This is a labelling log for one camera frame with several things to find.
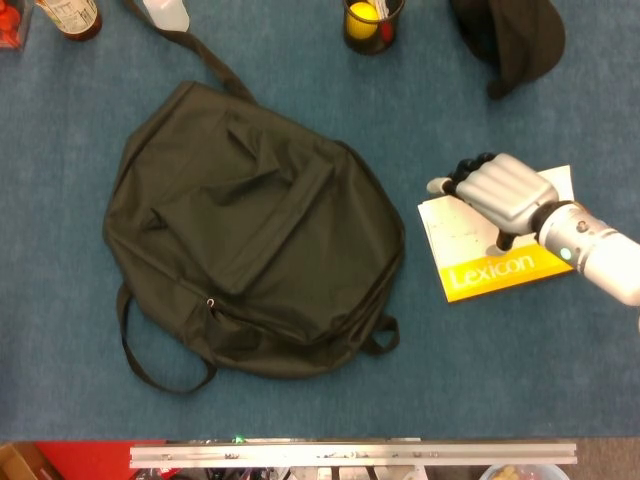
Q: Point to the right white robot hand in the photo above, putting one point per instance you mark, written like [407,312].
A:
[510,195]

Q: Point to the white book with yellow spine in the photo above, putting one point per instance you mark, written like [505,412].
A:
[465,240]

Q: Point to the black fabric backpack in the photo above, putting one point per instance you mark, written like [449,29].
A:
[250,225]

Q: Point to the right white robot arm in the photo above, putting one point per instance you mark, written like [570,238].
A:
[600,250]

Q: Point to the black baseball cap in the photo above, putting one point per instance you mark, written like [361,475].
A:
[520,45]

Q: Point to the white marker with red cap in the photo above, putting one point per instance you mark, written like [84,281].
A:
[386,31]

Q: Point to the yellow ball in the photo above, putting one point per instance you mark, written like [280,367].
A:
[362,22]

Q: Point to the pale blue bowl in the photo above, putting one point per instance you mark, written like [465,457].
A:
[525,474]

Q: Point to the white plastic squeeze bottle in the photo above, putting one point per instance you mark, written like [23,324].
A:
[167,15]

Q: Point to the brown jar with label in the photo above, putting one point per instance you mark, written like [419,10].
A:
[80,25]

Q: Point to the clear box with red pieces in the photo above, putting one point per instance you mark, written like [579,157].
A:
[10,30]

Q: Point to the brown cardboard box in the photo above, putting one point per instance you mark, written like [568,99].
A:
[20,465]

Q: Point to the aluminium profile rail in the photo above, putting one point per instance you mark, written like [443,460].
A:
[350,455]

